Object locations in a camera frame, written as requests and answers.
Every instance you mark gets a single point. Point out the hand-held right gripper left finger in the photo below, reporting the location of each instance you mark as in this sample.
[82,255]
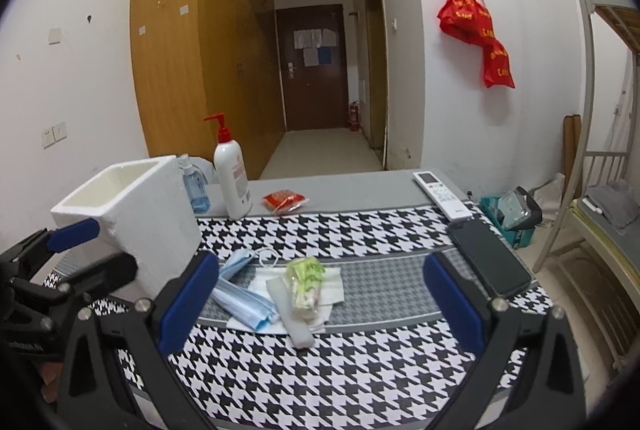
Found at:
[192,300]

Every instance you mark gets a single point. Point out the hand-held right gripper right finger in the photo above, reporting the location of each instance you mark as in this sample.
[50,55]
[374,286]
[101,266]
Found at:
[452,305]

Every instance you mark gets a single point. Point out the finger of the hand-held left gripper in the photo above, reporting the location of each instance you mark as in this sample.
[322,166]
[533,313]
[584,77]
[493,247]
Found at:
[115,270]
[75,234]

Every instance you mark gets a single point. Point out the white foam box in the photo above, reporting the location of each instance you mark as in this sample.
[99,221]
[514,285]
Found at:
[155,220]

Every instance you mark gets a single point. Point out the white foam sheet roll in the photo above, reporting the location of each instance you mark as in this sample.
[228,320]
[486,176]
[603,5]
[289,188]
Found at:
[292,315]

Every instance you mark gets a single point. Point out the green white tissue packet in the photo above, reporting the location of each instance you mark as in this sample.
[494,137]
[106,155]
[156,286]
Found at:
[304,282]

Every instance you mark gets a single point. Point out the white paper tissue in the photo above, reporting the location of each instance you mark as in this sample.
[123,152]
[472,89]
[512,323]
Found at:
[332,285]

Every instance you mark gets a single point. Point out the person's left hand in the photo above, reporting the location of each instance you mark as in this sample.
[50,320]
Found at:
[50,387]

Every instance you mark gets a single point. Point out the black smartphone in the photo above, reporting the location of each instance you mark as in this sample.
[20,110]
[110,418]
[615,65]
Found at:
[487,257]

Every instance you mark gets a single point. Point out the teal storage box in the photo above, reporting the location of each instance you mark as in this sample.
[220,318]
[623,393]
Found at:
[510,220]

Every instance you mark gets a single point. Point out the blue sanitizer bottle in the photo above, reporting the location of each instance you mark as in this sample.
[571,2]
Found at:
[195,190]

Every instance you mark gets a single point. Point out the white remote control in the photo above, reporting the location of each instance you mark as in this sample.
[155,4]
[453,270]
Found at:
[442,194]

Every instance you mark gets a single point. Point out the white pump bottle red nozzle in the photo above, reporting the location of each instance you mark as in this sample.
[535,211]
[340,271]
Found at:
[232,180]

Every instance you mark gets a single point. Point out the red snack packet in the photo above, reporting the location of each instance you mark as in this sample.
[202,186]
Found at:
[284,200]

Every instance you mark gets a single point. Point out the houndstooth table cloth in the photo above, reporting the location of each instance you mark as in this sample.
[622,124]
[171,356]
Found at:
[325,375]

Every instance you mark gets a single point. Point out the grey folded cloth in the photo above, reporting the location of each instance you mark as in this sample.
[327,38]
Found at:
[612,202]

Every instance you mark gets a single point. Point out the wooden wardrobe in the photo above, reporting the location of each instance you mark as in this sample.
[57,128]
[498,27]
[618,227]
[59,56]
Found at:
[190,60]

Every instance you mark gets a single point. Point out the red fire extinguisher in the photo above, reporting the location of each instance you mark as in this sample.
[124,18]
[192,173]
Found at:
[354,118]

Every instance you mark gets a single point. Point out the dark brown door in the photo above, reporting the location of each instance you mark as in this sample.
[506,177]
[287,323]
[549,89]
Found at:
[312,75]

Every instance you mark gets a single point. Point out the blue paper notice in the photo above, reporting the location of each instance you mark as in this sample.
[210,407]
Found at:
[324,55]

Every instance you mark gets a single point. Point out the red plastic bags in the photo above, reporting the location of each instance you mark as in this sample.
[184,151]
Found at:
[470,25]

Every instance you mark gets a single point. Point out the white paper notices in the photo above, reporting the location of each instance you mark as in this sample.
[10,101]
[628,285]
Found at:
[312,39]

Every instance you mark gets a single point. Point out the wall light switches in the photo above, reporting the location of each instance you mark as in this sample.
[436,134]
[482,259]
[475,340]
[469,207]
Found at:
[54,134]

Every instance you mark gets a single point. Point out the white wall panel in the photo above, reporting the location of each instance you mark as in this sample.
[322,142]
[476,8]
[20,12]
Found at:
[54,35]

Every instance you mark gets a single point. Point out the metal bunk bed frame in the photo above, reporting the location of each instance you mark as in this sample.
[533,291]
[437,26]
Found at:
[585,110]

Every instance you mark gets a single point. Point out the wooden side door frame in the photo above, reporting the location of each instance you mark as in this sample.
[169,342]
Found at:
[377,70]

